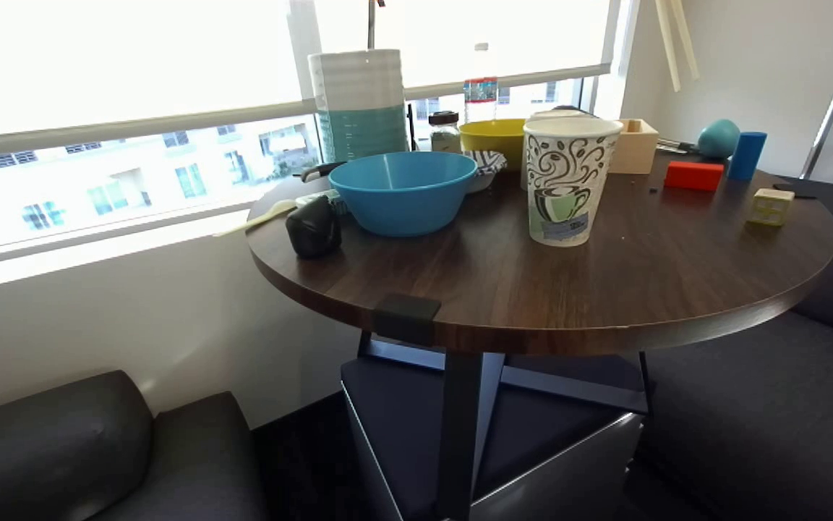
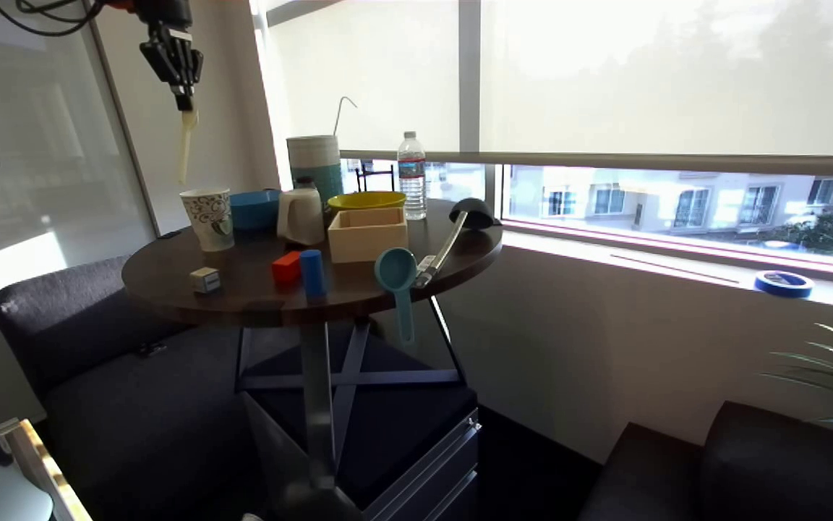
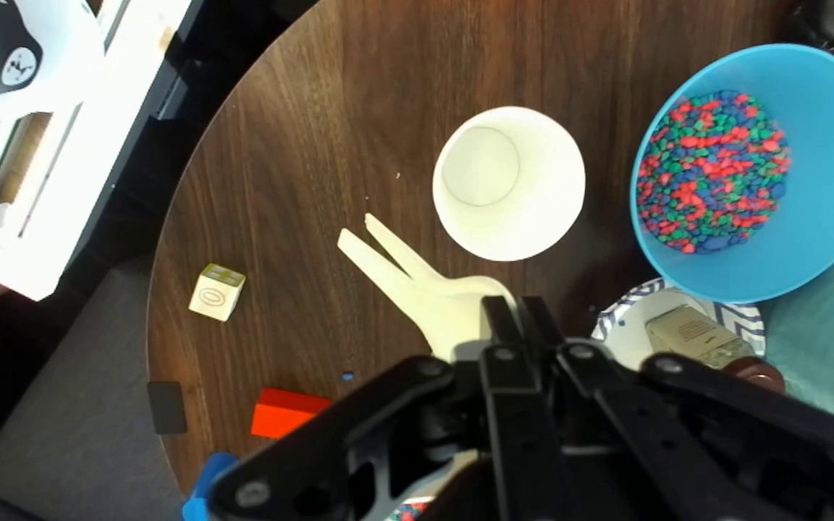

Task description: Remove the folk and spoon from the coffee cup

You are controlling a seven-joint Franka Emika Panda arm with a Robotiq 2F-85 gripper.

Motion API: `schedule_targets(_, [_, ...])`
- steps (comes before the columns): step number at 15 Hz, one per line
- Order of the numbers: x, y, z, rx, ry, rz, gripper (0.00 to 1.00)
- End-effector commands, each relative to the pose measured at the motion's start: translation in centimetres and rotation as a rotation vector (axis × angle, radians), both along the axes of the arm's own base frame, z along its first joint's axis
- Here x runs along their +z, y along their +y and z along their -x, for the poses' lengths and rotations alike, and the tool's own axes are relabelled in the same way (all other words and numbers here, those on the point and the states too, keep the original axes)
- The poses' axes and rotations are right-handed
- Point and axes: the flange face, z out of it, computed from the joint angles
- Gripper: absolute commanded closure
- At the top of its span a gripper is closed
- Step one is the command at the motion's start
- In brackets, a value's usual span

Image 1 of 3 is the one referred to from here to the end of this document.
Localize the printed paper coffee cup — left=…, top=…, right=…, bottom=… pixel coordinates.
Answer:
left=521, top=110, right=626, bottom=252

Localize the black tape patch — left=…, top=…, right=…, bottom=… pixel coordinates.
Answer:
left=372, top=294, right=445, bottom=343

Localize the blue plastic bowl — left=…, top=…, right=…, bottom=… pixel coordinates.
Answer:
left=325, top=148, right=484, bottom=245

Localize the round black object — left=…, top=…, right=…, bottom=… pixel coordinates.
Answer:
left=284, top=194, right=345, bottom=260

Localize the patterned small dish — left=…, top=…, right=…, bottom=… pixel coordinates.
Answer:
left=465, top=148, right=511, bottom=194

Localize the jar with black lid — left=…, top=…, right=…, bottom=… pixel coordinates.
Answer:
left=426, top=108, right=462, bottom=156

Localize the yellow bowl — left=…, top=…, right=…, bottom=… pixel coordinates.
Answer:
left=458, top=117, right=532, bottom=178

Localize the white and teal container stack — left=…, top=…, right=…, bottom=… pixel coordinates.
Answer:
left=306, top=48, right=410, bottom=166

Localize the clear bottle with label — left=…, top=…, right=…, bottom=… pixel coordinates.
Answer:
left=462, top=40, right=503, bottom=126

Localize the wooden block box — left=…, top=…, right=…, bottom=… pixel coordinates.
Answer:
left=608, top=117, right=663, bottom=179

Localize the red rectangular block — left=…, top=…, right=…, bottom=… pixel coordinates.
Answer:
left=663, top=159, right=730, bottom=197

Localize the teal ball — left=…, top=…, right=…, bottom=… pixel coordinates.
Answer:
left=694, top=117, right=744, bottom=162

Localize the blue cylinder block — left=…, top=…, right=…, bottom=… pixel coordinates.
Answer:
left=727, top=130, right=769, bottom=188

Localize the small cream cube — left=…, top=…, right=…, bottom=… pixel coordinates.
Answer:
left=747, top=185, right=798, bottom=232

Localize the light wooden utensil handle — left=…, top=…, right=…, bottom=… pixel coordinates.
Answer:
left=241, top=197, right=302, bottom=239

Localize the black table pedestal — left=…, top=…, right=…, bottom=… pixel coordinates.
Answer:
left=430, top=352, right=510, bottom=521

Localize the white window rail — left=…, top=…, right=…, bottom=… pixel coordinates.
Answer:
left=0, top=62, right=626, bottom=166

